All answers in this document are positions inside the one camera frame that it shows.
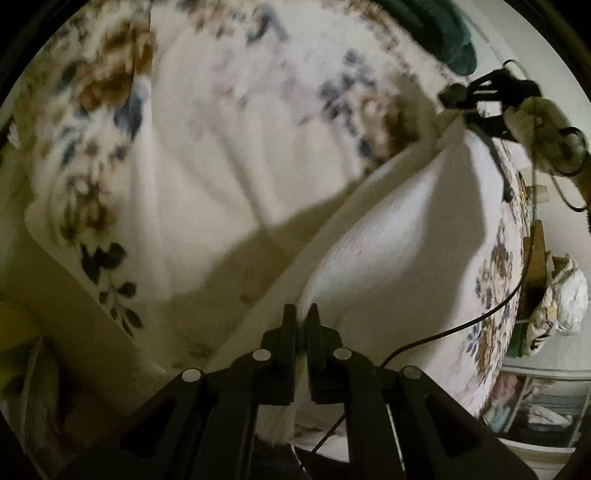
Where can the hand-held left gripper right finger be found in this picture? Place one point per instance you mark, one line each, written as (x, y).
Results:
(315, 350)

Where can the dark green cloth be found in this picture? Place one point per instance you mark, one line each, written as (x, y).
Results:
(438, 32)

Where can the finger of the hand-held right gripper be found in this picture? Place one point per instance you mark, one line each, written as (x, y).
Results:
(489, 123)
(455, 94)

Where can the person's right hand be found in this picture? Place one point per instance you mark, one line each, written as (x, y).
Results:
(540, 129)

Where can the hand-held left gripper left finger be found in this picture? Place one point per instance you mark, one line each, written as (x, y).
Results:
(289, 350)

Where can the wooden furniture piece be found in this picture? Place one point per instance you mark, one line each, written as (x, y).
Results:
(535, 258)

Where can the white small garment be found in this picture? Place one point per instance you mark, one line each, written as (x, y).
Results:
(406, 240)

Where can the crumpled floral cloth pile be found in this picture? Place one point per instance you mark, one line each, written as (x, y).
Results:
(561, 304)

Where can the floral fleece blanket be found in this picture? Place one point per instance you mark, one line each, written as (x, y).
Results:
(207, 115)

